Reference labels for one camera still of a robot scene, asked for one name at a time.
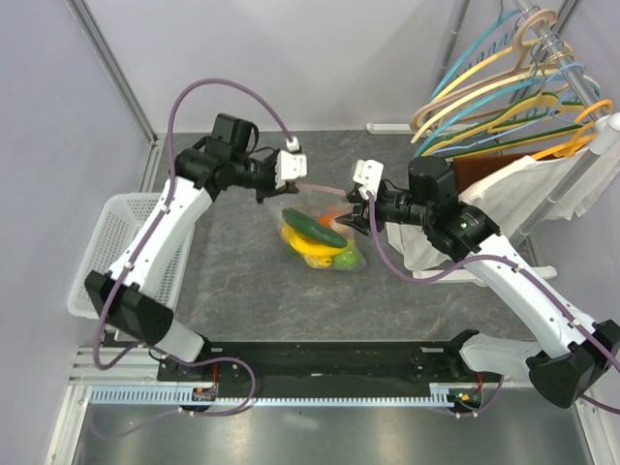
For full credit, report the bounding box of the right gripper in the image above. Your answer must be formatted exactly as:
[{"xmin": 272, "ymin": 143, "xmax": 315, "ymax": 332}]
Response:
[{"xmin": 336, "ymin": 182, "xmax": 433, "ymax": 238}]

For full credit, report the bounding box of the clear zip top bag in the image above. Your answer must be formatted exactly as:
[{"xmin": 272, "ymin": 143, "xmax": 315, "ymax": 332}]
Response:
[{"xmin": 267, "ymin": 184, "xmax": 366, "ymax": 271}]

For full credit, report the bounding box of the orange fruit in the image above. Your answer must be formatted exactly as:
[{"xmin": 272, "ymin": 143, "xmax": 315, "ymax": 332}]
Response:
[{"xmin": 319, "ymin": 214, "xmax": 338, "ymax": 230}]

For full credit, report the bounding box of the green cucumber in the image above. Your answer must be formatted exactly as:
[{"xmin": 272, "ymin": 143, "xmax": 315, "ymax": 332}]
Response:
[{"xmin": 282, "ymin": 207, "xmax": 347, "ymax": 248}]

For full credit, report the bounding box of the green custard apple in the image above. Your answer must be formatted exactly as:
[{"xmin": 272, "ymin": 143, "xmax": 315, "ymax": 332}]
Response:
[{"xmin": 332, "ymin": 249, "xmax": 362, "ymax": 271}]

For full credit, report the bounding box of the yellow banana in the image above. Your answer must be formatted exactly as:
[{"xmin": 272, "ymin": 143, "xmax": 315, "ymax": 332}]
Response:
[{"xmin": 280, "ymin": 225, "xmax": 345, "ymax": 269}]

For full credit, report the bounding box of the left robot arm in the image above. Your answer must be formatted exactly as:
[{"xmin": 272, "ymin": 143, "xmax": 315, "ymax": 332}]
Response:
[{"xmin": 84, "ymin": 113, "xmax": 307, "ymax": 381}]

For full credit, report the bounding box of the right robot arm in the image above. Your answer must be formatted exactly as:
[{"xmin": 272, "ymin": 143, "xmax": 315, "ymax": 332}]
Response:
[{"xmin": 337, "ymin": 157, "xmax": 619, "ymax": 409}]

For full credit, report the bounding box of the brown box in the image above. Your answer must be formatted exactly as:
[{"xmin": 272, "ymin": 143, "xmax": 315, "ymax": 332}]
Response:
[{"xmin": 450, "ymin": 153, "xmax": 528, "ymax": 194}]

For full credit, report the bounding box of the white cloth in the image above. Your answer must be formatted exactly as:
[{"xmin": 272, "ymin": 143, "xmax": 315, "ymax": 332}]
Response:
[{"xmin": 387, "ymin": 149, "xmax": 619, "ymax": 272}]

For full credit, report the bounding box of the white plastic basket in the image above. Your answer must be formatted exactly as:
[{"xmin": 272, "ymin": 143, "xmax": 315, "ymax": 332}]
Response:
[{"xmin": 67, "ymin": 193, "xmax": 194, "ymax": 320}]

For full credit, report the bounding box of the yellow hanger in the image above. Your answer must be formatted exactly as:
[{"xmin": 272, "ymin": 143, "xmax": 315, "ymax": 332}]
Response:
[{"xmin": 416, "ymin": 92, "xmax": 560, "ymax": 157}]

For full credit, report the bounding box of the green hanger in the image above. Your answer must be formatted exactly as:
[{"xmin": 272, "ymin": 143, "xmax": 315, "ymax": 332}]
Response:
[{"xmin": 430, "ymin": 91, "xmax": 595, "ymax": 164}]

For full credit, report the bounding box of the orange hanger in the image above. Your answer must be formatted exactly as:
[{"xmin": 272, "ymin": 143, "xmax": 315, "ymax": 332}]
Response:
[{"xmin": 531, "ymin": 99, "xmax": 613, "ymax": 161}]

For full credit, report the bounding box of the beige wooden hanger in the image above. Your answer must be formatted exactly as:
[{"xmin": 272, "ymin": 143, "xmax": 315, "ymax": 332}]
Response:
[{"xmin": 410, "ymin": 9, "xmax": 558, "ymax": 142}]

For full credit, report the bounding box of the light blue hanger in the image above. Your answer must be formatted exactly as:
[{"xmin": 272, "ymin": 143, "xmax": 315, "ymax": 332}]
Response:
[{"xmin": 416, "ymin": 63, "xmax": 585, "ymax": 153}]

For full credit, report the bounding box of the white clothes rack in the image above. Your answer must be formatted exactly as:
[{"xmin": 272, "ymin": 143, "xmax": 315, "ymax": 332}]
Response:
[{"xmin": 366, "ymin": 0, "xmax": 620, "ymax": 287}]

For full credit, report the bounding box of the teal hanger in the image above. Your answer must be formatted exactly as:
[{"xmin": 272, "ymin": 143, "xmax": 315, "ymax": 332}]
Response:
[{"xmin": 416, "ymin": 6, "xmax": 602, "ymax": 159}]

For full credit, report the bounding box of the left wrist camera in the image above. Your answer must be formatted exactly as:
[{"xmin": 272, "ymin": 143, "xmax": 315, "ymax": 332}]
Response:
[{"xmin": 275, "ymin": 137, "xmax": 308, "ymax": 184}]

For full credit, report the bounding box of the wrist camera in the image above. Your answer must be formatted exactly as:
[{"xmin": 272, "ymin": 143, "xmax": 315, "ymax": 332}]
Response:
[
  {"xmin": 353, "ymin": 160, "xmax": 384, "ymax": 201},
  {"xmin": 275, "ymin": 137, "xmax": 308, "ymax": 184}
]

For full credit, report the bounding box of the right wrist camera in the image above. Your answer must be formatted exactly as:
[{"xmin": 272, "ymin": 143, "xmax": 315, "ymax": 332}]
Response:
[{"xmin": 353, "ymin": 160, "xmax": 384, "ymax": 201}]

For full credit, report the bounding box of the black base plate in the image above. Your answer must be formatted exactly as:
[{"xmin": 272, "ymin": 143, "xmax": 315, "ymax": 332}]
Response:
[{"xmin": 154, "ymin": 340, "xmax": 505, "ymax": 401}]

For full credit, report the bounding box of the aluminium frame post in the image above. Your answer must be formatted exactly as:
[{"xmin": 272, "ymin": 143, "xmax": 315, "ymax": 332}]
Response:
[{"xmin": 67, "ymin": 0, "xmax": 158, "ymax": 144}]

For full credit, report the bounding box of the white cable duct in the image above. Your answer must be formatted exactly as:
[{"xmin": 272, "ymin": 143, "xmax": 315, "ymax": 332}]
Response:
[{"xmin": 88, "ymin": 386, "xmax": 456, "ymax": 408}]

